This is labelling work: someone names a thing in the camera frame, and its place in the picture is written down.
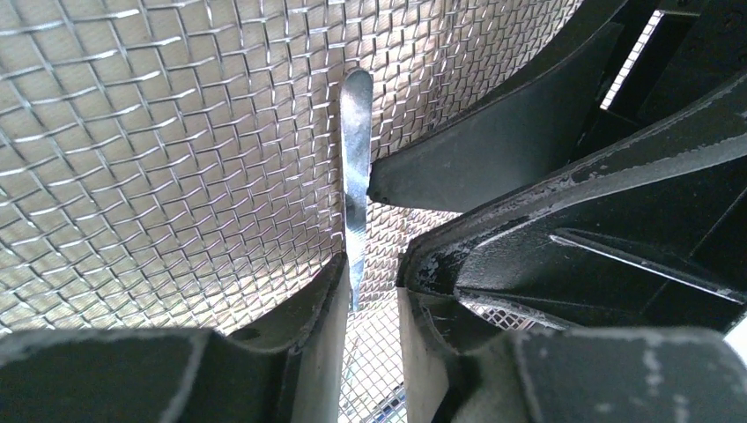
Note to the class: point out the metal surgical instrument tray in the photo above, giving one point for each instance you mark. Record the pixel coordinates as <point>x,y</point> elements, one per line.
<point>178,163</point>

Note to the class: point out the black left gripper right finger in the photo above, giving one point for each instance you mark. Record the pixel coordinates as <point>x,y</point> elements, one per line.
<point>460,368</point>

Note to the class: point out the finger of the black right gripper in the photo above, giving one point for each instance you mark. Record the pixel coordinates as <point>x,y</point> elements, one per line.
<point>648,231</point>
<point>522,130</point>

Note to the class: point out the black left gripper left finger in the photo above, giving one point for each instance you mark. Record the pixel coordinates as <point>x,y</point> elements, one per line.
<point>283,367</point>

